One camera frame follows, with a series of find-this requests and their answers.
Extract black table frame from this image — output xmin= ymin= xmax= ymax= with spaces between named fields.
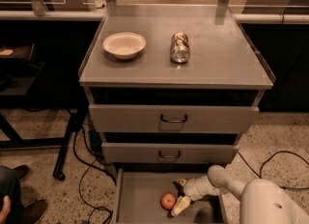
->
xmin=0 ymin=43 xmax=88 ymax=182

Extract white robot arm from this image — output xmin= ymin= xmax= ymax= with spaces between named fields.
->
xmin=171 ymin=165 xmax=309 ymax=224

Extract red apple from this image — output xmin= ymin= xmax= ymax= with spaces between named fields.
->
xmin=160 ymin=192 xmax=177 ymax=210

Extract brown shoe upper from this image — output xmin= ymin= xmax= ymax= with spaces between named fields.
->
xmin=14 ymin=165 xmax=30 ymax=182

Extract black floor cable right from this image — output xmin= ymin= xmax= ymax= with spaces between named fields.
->
xmin=237 ymin=150 xmax=309 ymax=191

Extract bottom grey drawer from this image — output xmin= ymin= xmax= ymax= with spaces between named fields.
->
xmin=110 ymin=169 xmax=227 ymax=224

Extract person hand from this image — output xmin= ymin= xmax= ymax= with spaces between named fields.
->
xmin=0 ymin=196 xmax=11 ymax=224

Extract brown shoe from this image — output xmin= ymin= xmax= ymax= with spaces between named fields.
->
xmin=21 ymin=199 xmax=47 ymax=224
xmin=14 ymin=165 xmax=30 ymax=182

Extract white bowl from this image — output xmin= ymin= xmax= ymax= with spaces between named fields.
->
xmin=102 ymin=32 xmax=147 ymax=60

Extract black floor cable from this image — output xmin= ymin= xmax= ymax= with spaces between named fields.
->
xmin=72 ymin=125 xmax=117 ymax=224
xmin=237 ymin=150 xmax=309 ymax=191

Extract grey drawer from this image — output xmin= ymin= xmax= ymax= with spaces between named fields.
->
xmin=102 ymin=143 xmax=238 ymax=164
xmin=89 ymin=104 xmax=259 ymax=134
xmin=110 ymin=169 xmax=227 ymax=224

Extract brown shoe lower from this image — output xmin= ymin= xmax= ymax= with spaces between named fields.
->
xmin=21 ymin=199 xmax=47 ymax=224

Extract middle grey drawer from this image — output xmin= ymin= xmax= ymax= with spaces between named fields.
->
xmin=102 ymin=143 xmax=238 ymax=164

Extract black floor cable left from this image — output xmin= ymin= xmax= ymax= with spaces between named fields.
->
xmin=72 ymin=125 xmax=117 ymax=224

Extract crushed soda can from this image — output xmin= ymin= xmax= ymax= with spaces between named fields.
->
xmin=170 ymin=32 xmax=190 ymax=64

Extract person leg in jeans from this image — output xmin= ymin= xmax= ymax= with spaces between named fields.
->
xmin=0 ymin=166 xmax=24 ymax=224

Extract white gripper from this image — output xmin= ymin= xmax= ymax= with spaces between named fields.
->
xmin=171 ymin=176 xmax=220 ymax=217

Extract top grey drawer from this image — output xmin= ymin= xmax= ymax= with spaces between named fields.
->
xmin=89 ymin=104 xmax=259 ymax=134

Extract grey drawer cabinet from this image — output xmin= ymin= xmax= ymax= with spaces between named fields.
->
xmin=79 ymin=5 xmax=275 ymax=166

